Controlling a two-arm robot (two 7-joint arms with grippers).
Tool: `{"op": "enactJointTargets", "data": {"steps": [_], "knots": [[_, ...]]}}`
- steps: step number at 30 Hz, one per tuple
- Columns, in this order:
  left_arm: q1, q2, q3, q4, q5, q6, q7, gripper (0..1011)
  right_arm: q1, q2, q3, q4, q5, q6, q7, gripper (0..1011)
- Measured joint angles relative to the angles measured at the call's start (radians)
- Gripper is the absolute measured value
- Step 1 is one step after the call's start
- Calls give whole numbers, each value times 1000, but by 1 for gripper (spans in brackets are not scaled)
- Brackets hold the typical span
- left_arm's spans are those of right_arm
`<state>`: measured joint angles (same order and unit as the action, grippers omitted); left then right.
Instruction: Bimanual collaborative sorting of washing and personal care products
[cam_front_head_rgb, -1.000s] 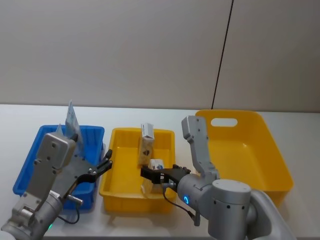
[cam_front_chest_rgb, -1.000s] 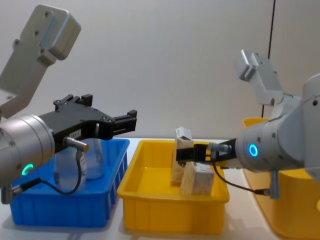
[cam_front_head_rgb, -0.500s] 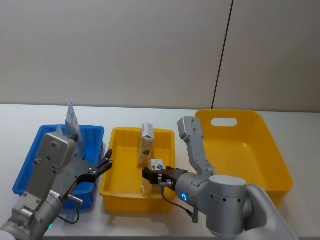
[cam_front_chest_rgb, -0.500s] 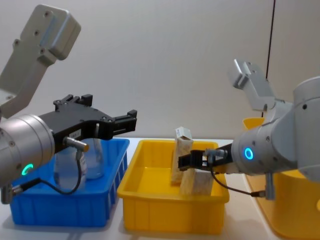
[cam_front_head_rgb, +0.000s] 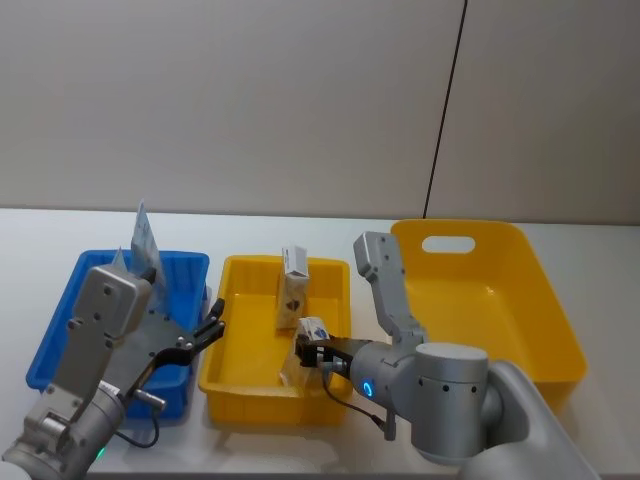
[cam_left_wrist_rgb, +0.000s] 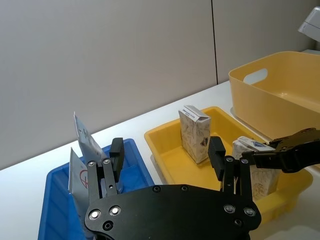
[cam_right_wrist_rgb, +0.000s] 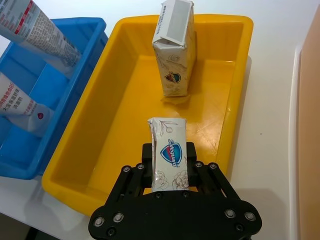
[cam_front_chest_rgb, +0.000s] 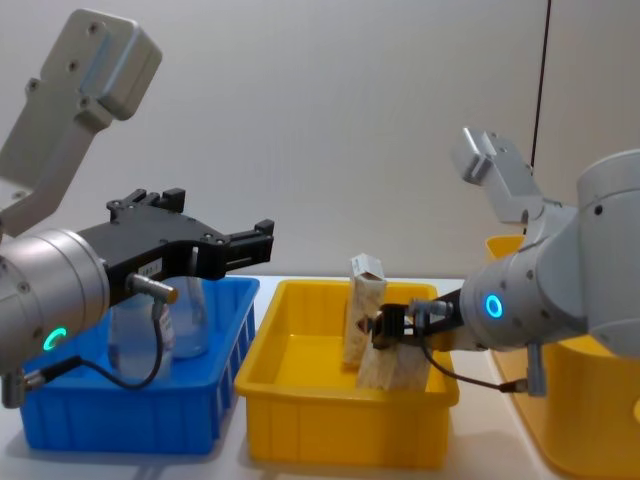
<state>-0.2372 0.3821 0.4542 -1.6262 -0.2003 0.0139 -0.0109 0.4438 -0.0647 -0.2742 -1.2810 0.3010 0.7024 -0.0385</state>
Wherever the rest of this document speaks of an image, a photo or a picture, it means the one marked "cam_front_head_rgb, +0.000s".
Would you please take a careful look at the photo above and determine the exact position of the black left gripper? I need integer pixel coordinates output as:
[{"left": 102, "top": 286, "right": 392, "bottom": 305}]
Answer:
[{"left": 107, "top": 268, "right": 227, "bottom": 395}]

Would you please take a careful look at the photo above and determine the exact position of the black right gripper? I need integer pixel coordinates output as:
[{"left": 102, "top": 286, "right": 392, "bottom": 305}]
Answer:
[{"left": 294, "top": 332, "right": 375, "bottom": 385}]

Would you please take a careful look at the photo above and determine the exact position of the clear packet with white box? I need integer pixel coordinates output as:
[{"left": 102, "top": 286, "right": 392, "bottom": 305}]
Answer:
[
  {"left": 274, "top": 244, "right": 311, "bottom": 334},
  {"left": 278, "top": 315, "right": 330, "bottom": 397}
]

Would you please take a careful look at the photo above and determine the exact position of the blue plastic bin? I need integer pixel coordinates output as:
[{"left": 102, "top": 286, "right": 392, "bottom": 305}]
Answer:
[{"left": 25, "top": 249, "right": 211, "bottom": 427}]

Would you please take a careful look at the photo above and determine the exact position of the small yellow plastic bin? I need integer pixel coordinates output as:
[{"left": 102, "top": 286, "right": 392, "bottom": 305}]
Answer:
[{"left": 198, "top": 254, "right": 353, "bottom": 427}]

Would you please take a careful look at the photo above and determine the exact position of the thin dark right gripper cable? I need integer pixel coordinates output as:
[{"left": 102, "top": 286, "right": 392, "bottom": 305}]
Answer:
[{"left": 320, "top": 365, "right": 397, "bottom": 442}]

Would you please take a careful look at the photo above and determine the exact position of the thin dark gripper cable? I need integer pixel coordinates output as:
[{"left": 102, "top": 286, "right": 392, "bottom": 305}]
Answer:
[
  {"left": 320, "top": 365, "right": 397, "bottom": 442},
  {"left": 115, "top": 388, "right": 167, "bottom": 449}
]

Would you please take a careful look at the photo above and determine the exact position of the thin dark left gripper cable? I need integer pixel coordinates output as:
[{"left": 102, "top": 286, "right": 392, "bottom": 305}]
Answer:
[{"left": 115, "top": 388, "right": 167, "bottom": 449}]

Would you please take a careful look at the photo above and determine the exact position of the large yellow bin with handle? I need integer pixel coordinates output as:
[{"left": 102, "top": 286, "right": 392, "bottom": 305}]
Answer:
[{"left": 389, "top": 218, "right": 589, "bottom": 402}]

